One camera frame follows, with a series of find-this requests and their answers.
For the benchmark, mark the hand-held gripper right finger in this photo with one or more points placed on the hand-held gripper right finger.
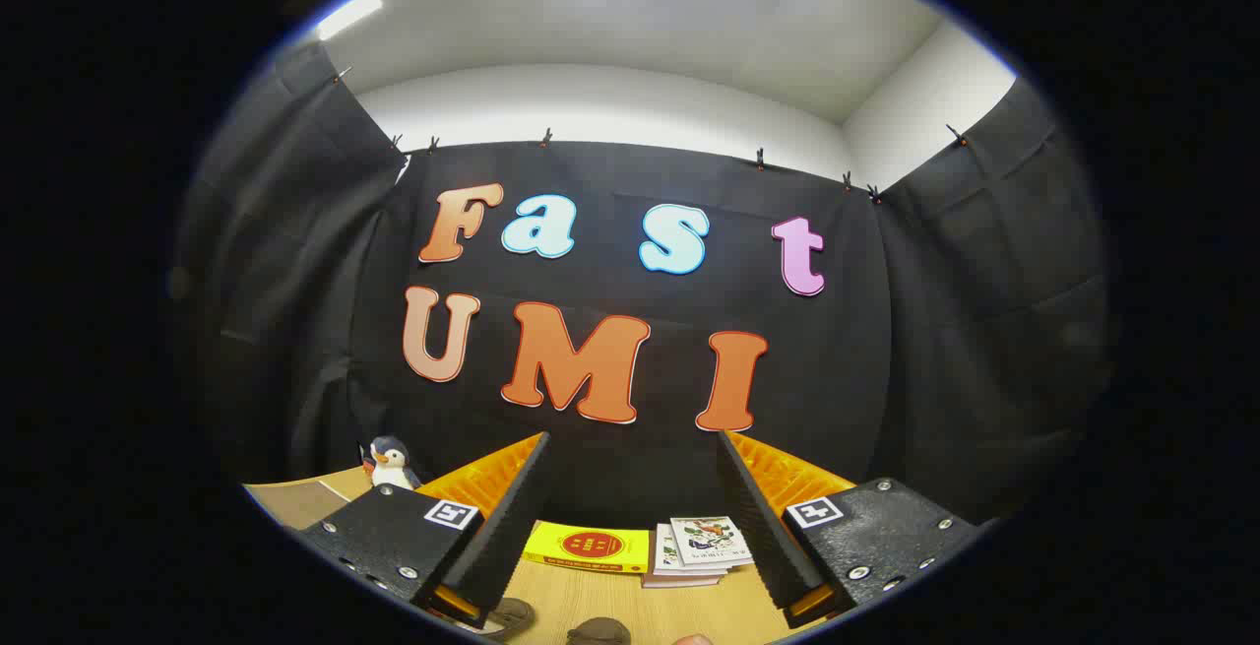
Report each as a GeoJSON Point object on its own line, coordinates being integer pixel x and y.
{"type": "Point", "coordinates": [763, 537]}

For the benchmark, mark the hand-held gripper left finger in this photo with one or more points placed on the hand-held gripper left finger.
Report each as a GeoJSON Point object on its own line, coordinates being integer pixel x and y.
{"type": "Point", "coordinates": [512, 527]}

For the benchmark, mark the brown suede shoe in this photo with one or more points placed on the brown suede shoe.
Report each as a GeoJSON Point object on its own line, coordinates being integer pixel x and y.
{"type": "Point", "coordinates": [512, 615]}
{"type": "Point", "coordinates": [598, 632]}

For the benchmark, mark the white illustrated book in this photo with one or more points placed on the white illustrated book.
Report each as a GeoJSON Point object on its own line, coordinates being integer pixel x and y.
{"type": "Point", "coordinates": [709, 539]}
{"type": "Point", "coordinates": [664, 551]}

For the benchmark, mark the yellow book with red circle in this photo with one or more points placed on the yellow book with red circle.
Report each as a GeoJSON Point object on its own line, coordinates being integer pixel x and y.
{"type": "Point", "coordinates": [591, 547]}

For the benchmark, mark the thick white book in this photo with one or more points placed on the thick white book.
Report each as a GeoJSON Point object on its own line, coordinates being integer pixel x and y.
{"type": "Point", "coordinates": [679, 582]}

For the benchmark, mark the penguin plush toy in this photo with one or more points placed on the penguin plush toy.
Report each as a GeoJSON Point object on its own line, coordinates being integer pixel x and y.
{"type": "Point", "coordinates": [392, 473]}

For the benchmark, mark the row of backdrop clips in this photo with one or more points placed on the row of backdrop clips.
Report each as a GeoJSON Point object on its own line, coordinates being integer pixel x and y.
{"type": "Point", "coordinates": [760, 160]}

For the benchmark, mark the ceiling light panel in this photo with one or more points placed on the ceiling light panel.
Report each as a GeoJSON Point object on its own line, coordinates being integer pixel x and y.
{"type": "Point", "coordinates": [349, 13]}

